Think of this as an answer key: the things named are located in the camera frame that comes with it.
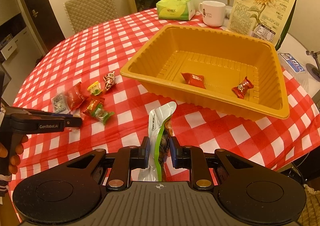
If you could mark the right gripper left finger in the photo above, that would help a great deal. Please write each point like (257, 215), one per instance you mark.
(124, 161)

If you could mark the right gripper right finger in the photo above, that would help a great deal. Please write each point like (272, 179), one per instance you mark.
(193, 159)

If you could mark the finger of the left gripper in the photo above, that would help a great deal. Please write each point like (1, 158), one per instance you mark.
(16, 110)
(73, 122)

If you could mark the grey transparent nut packet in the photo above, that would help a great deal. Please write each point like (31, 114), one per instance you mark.
(60, 105)

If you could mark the large red snack packet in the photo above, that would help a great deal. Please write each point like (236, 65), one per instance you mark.
(75, 98)

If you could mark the small red orange candy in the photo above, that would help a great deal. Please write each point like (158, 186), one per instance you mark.
(91, 105)

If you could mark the silver green snack packet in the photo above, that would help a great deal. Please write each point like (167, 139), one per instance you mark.
(160, 132)

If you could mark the yellow green candy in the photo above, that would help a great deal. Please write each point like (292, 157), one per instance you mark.
(95, 88)

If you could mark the red white checkered tablecloth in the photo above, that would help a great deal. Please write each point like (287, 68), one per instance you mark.
(88, 56)

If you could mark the red white striped candy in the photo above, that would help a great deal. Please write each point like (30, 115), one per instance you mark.
(110, 81)

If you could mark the dark cabinet with shelves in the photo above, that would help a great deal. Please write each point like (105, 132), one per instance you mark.
(19, 53)

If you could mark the red pillow candy pack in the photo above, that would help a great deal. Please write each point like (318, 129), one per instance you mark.
(194, 80)

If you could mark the red twisted candy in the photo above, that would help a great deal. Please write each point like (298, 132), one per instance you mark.
(242, 88)

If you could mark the yellow plastic tray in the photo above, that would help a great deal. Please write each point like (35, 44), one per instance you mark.
(224, 59)

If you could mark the dark wooden door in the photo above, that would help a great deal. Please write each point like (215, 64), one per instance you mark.
(44, 20)

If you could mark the near woven chair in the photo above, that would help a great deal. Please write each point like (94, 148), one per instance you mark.
(310, 215)

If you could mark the blue white small box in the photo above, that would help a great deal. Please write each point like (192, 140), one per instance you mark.
(291, 65)

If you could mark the white ceramic mug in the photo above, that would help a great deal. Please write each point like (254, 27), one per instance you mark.
(213, 13)

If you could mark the green tissue pack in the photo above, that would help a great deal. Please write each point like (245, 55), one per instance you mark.
(175, 9)

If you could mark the sunflower seed bag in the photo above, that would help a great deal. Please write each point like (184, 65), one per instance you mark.
(268, 20)

